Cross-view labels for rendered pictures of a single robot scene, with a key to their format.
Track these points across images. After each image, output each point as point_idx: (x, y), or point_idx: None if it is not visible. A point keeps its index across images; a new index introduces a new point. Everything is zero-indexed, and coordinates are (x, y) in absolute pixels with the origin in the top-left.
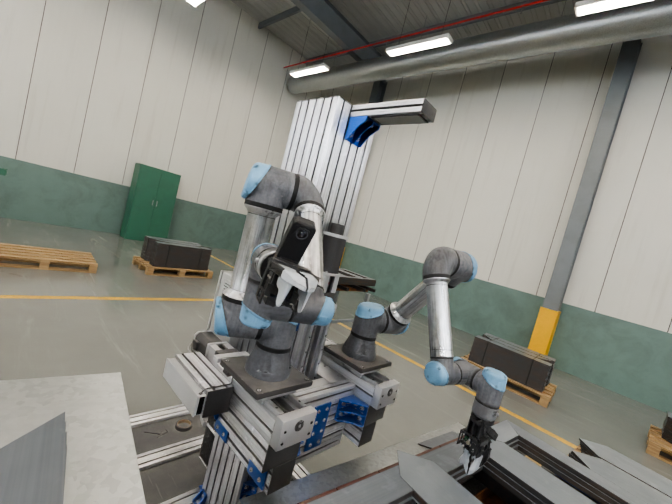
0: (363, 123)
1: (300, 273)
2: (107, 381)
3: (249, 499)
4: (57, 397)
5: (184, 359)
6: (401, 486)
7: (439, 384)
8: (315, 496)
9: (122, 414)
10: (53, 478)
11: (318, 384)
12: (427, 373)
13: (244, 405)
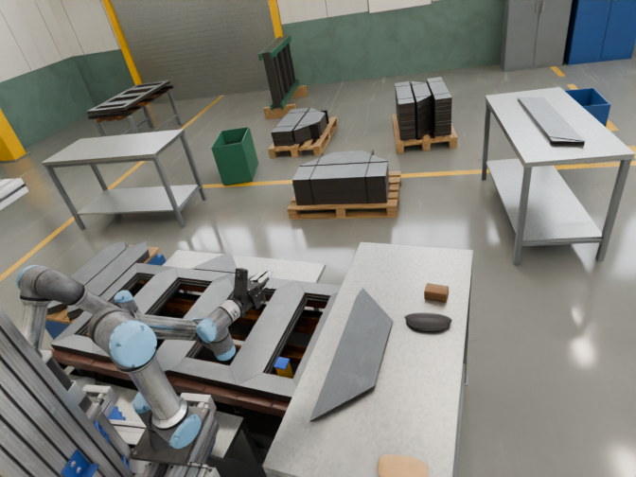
0: None
1: (258, 277)
2: (274, 456)
3: (219, 453)
4: (304, 450)
5: None
6: (186, 362)
7: None
8: (216, 394)
9: (286, 418)
10: (326, 381)
11: (124, 433)
12: None
13: (196, 445)
